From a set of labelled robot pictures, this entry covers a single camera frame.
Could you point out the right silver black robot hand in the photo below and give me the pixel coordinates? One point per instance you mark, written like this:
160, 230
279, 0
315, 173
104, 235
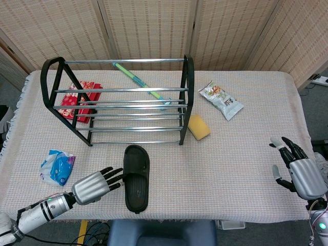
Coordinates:
303, 174

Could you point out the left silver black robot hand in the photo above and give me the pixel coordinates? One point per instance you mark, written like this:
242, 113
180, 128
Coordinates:
88, 187

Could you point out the black rubber slipper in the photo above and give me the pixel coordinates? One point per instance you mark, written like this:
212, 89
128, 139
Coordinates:
135, 179

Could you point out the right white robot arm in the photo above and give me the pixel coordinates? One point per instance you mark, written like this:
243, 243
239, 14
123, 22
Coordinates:
319, 220

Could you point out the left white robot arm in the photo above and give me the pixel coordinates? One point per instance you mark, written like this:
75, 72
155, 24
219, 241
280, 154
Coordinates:
33, 212

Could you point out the black metal shoe rack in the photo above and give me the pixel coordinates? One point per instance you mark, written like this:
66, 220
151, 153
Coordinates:
118, 107

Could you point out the blue white tissue pack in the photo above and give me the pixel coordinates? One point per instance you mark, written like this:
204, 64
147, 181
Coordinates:
57, 167

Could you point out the beige woven tablecloth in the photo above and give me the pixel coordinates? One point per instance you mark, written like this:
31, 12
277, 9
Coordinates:
230, 166

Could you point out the red patterned packet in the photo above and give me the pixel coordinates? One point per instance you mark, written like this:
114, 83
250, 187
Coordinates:
79, 101

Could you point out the blue chair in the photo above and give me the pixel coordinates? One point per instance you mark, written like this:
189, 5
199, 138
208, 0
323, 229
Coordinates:
161, 233

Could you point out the white plastic box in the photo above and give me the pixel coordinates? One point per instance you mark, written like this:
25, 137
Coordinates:
230, 224

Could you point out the white power strip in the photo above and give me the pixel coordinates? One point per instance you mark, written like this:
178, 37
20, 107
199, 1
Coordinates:
320, 81

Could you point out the silver green snack bag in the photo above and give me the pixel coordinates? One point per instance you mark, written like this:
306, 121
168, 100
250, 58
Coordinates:
221, 100

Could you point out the yellow sponge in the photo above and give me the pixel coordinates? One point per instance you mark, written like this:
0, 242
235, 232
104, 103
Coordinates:
198, 127

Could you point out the green blue toothbrush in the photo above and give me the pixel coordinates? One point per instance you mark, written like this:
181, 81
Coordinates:
142, 84

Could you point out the beige folding screen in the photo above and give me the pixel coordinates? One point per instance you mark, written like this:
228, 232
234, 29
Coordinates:
164, 33

